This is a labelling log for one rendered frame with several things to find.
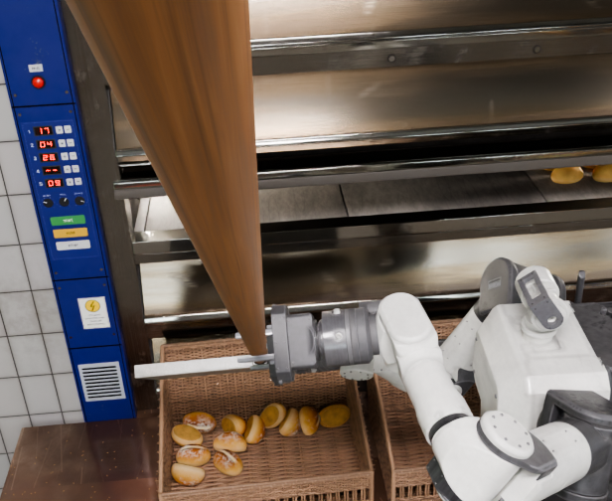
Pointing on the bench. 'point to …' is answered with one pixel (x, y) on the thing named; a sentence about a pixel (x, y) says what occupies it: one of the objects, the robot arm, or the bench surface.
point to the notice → (93, 312)
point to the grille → (101, 381)
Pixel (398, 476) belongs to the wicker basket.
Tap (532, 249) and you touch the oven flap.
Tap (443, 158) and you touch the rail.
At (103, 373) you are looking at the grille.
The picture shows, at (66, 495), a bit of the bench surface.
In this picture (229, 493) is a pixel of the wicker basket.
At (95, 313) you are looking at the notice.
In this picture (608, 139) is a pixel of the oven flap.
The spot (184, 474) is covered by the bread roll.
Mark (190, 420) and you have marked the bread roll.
